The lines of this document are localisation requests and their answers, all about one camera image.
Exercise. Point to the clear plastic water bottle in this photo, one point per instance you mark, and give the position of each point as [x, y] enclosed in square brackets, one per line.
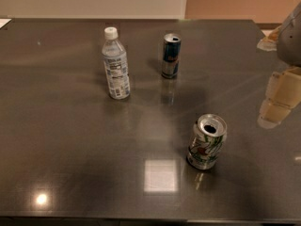
[115, 65]

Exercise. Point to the green white 7up can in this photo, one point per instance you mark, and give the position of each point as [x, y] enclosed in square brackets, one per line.
[209, 133]

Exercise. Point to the white paper at table corner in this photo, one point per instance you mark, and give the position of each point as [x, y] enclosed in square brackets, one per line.
[4, 22]

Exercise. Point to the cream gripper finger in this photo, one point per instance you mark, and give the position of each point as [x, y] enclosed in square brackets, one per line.
[282, 95]
[269, 42]

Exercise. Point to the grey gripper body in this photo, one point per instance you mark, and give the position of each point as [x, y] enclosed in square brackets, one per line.
[292, 42]

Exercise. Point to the blue silver energy drink can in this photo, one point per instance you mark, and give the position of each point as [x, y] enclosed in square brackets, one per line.
[171, 55]

